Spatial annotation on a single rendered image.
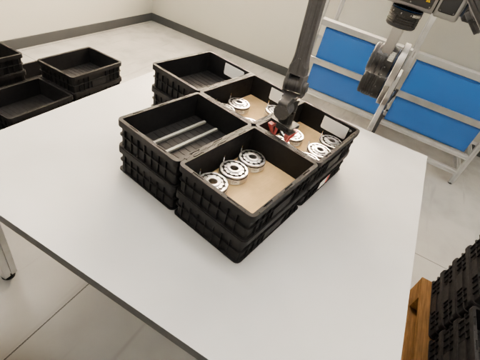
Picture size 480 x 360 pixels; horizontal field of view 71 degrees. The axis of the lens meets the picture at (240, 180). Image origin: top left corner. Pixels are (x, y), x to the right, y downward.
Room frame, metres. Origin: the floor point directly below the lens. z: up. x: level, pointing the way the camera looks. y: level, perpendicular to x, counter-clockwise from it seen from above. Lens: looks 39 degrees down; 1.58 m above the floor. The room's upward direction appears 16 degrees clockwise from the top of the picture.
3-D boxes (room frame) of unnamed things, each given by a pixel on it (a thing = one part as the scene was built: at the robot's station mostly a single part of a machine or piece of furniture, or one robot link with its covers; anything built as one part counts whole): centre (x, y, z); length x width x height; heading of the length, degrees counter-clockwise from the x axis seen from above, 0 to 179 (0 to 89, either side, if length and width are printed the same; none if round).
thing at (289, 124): (1.18, -0.11, 0.98); 0.10 x 0.07 x 0.07; 56
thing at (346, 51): (3.12, -0.71, 0.60); 0.72 x 0.03 x 0.56; 71
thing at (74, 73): (1.93, 1.17, 0.37); 0.40 x 0.30 x 0.45; 161
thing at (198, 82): (1.54, 0.30, 0.87); 0.40 x 0.30 x 0.11; 151
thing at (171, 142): (1.04, 0.23, 0.87); 0.40 x 0.30 x 0.11; 151
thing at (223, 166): (0.93, 0.03, 0.86); 0.10 x 0.10 x 0.01
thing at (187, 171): (0.90, -0.03, 0.92); 0.40 x 0.30 x 0.02; 151
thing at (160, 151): (1.04, 0.23, 0.92); 0.40 x 0.30 x 0.02; 151
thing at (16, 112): (1.55, 1.29, 0.31); 0.40 x 0.30 x 0.34; 161
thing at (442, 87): (2.86, -1.47, 0.60); 0.72 x 0.03 x 0.56; 71
